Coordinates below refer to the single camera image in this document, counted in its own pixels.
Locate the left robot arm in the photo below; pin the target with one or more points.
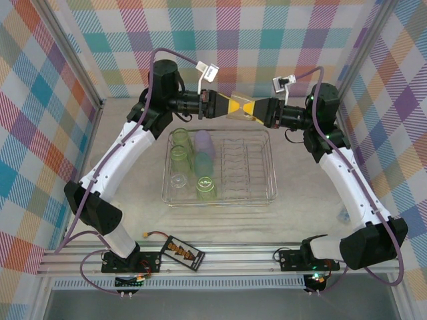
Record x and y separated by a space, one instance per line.
123 156

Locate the clear plastic cup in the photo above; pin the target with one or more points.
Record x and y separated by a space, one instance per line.
179 183

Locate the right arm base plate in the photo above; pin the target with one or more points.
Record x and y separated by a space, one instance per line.
290 261

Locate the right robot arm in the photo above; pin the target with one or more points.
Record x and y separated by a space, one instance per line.
350 186

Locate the aluminium upright post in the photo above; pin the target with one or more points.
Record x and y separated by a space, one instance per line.
73 53
365 50

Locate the green transparent plastic cup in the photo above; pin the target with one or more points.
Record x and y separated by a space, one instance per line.
206 190
181 136
181 160

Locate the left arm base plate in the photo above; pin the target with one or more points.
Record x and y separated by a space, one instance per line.
150 263

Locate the long aluminium frame rail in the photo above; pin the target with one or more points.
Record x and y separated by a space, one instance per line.
240 256

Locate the purple plastic cup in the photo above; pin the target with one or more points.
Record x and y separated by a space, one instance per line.
204 143

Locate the orange transparent plastic cup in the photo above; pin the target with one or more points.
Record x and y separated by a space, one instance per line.
243 98

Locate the black board orange connectors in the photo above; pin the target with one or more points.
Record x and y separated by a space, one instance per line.
181 253

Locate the teal transparent plastic cup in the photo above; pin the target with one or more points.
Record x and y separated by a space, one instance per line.
203 165

